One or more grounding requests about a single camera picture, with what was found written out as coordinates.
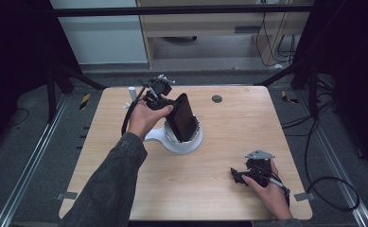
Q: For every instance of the grey tape piece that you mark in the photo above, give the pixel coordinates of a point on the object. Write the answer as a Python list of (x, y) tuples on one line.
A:
[(304, 196), (66, 195)]

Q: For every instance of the yellow black tape strip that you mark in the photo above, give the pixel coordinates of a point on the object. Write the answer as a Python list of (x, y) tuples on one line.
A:
[(288, 97), (84, 101)]

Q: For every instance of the wooden shelf unit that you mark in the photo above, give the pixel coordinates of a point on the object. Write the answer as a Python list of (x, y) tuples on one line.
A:
[(203, 25)]

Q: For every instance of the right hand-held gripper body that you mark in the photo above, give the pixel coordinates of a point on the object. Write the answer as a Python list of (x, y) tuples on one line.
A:
[(259, 168)]

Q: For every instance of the white key stand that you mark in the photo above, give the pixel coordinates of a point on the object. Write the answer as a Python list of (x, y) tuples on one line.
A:
[(184, 147)]

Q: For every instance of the person's right hand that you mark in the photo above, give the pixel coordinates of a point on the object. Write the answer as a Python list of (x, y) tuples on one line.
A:
[(270, 197)]

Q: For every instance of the black horizontal bar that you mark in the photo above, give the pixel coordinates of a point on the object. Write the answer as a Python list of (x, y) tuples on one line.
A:
[(172, 10)]

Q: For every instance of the round table grommet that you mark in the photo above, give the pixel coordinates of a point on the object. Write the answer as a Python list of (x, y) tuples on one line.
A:
[(217, 99)]

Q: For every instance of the black wallet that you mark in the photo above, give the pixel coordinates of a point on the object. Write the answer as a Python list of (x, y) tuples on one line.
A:
[(184, 119)]

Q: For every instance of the black curtain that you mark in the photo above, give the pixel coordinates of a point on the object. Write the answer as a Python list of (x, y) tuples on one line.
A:
[(14, 63), (352, 63)]

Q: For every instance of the metal floor rail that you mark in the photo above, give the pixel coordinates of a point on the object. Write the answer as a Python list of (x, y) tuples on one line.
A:
[(336, 164), (30, 164)]

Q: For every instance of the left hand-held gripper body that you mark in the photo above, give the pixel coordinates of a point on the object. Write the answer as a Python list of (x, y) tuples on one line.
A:
[(158, 93)]

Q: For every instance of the white bowl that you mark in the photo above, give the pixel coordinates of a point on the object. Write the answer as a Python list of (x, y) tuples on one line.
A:
[(172, 137)]

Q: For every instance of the black metal stand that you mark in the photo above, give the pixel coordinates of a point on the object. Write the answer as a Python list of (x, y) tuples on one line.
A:
[(312, 88), (51, 94)]

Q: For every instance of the white cabinet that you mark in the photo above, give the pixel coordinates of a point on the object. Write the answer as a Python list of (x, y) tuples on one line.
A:
[(102, 38)]

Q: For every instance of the person's left hand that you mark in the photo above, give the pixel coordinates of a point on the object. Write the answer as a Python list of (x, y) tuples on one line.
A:
[(145, 121)]

